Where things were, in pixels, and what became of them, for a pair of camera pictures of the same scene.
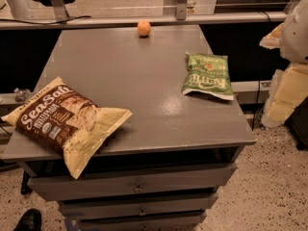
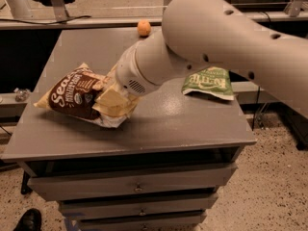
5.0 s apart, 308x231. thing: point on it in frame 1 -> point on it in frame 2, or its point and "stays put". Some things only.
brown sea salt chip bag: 65,120 -> 73,94
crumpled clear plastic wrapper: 21,94 stays put
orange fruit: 143,28 stays put
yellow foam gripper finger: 289,89 -> 115,103
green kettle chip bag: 207,74 stays put
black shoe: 31,220 stays put
